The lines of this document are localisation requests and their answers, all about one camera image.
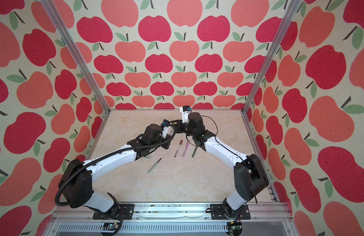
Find white pen brown end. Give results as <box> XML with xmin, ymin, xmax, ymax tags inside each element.
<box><xmin>174</xmin><ymin>140</ymin><xmax>183</xmax><ymax>158</ymax></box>

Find pink pen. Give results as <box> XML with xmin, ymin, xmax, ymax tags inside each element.
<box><xmin>182</xmin><ymin>142</ymin><xmax>190</xmax><ymax>157</ymax></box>

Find light green pen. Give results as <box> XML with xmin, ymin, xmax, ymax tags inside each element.
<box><xmin>147</xmin><ymin>158</ymin><xmax>162</xmax><ymax>173</ymax></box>

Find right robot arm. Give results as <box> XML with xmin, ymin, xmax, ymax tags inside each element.
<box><xmin>171</xmin><ymin>112</ymin><xmax>269</xmax><ymax>219</ymax></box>

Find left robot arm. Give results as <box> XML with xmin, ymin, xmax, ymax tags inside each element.
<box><xmin>55</xmin><ymin>124</ymin><xmax>176</xmax><ymax>215</ymax></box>

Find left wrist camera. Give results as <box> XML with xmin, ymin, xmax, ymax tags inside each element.
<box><xmin>161</xmin><ymin>120</ymin><xmax>173</xmax><ymax>138</ymax></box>

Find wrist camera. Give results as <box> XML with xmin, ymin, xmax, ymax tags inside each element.
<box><xmin>180</xmin><ymin>105</ymin><xmax>192</xmax><ymax>124</ymax></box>
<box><xmin>161</xmin><ymin>120</ymin><xmax>173</xmax><ymax>138</ymax></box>

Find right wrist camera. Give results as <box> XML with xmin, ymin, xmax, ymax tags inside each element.
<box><xmin>180</xmin><ymin>105</ymin><xmax>192</xmax><ymax>124</ymax></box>

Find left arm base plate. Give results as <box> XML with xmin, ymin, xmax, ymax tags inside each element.
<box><xmin>92</xmin><ymin>203</ymin><xmax>135</xmax><ymax>221</ymax></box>

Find aluminium front rail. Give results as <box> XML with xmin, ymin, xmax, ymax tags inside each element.
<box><xmin>42</xmin><ymin>202</ymin><xmax>298</xmax><ymax>236</ymax></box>

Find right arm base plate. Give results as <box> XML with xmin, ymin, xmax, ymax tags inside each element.
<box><xmin>205</xmin><ymin>204</ymin><xmax>251</xmax><ymax>221</ymax></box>

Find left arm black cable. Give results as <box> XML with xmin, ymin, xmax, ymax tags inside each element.
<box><xmin>54</xmin><ymin>123</ymin><xmax>177</xmax><ymax>236</ymax></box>

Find left aluminium corner post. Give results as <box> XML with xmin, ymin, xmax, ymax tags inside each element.
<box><xmin>41</xmin><ymin>0</ymin><xmax>111</xmax><ymax>114</ymax></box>

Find aluminium corner post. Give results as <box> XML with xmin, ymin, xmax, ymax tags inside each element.
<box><xmin>241</xmin><ymin>0</ymin><xmax>302</xmax><ymax>117</ymax></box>
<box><xmin>41</xmin><ymin>0</ymin><xmax>111</xmax><ymax>114</ymax></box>

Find right aluminium corner post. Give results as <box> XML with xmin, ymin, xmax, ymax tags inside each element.
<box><xmin>241</xmin><ymin>0</ymin><xmax>302</xmax><ymax>117</ymax></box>

